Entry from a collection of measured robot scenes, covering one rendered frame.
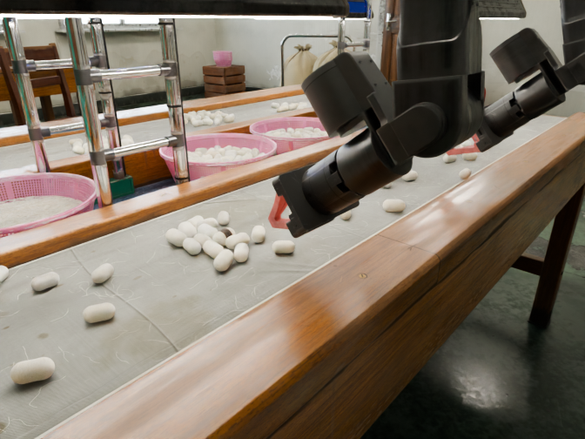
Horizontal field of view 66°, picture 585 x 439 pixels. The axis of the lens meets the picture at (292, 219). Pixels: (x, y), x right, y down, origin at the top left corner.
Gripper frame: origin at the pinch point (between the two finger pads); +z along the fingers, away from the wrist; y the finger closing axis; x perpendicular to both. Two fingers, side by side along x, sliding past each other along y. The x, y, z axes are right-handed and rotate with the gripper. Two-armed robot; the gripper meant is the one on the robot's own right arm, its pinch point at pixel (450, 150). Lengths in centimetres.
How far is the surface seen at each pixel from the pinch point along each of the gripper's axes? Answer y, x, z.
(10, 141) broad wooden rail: 43, -59, 77
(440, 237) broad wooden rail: 25.4, 10.6, -4.8
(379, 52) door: -414, -161, 216
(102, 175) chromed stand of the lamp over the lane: 49, -23, 26
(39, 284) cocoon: 66, -9, 19
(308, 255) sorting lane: 37.8, 3.9, 6.5
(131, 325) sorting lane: 62, 1, 9
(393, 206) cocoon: 17.3, 3.8, 5.0
